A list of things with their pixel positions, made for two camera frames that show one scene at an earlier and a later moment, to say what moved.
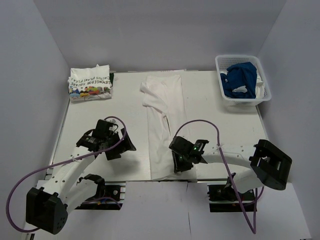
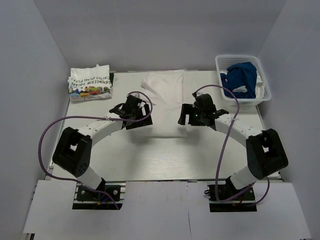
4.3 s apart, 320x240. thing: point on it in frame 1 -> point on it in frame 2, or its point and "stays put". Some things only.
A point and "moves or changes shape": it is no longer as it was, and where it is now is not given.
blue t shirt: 238,75 stays put
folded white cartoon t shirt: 90,83 stays put
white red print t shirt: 163,95 moves or changes shape
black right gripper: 180,167 -> 188,109
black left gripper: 128,144 -> 144,122
